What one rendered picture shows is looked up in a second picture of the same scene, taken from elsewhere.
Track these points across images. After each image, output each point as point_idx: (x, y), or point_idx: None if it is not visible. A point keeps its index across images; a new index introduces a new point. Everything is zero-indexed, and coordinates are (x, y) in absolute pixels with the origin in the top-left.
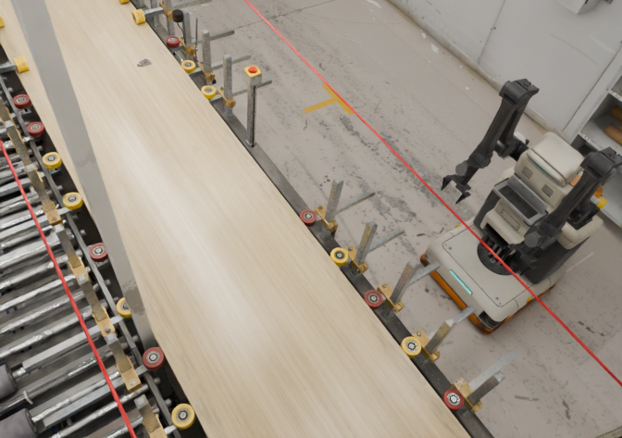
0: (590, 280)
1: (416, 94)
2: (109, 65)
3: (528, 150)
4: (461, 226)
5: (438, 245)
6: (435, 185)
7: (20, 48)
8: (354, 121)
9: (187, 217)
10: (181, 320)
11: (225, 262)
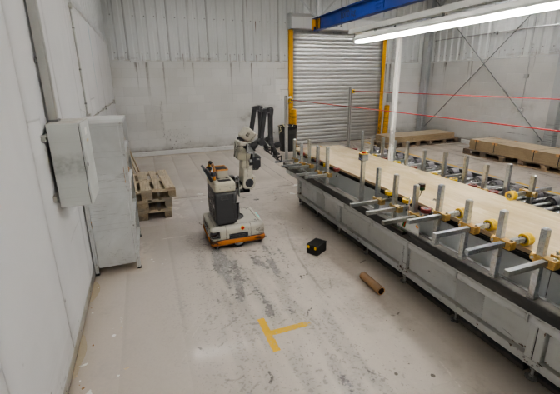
0: (177, 232)
1: (178, 331)
2: (458, 200)
3: (256, 134)
4: (242, 224)
5: (260, 220)
6: (225, 268)
7: (529, 207)
8: (262, 311)
9: (384, 169)
10: (379, 160)
11: (367, 164)
